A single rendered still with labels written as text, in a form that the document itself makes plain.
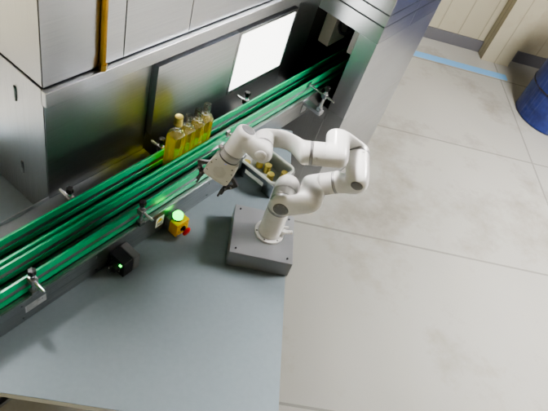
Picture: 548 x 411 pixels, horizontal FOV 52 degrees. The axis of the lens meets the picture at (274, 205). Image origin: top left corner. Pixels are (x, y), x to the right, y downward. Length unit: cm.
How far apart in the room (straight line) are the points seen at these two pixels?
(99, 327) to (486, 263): 271
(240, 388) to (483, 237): 256
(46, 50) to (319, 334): 204
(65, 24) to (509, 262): 324
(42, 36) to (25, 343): 99
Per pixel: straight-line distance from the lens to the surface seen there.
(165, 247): 230
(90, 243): 207
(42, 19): 177
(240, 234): 229
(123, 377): 202
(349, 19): 298
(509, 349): 370
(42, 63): 185
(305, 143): 191
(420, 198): 415
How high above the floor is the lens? 259
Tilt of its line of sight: 46 degrees down
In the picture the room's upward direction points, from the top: 21 degrees clockwise
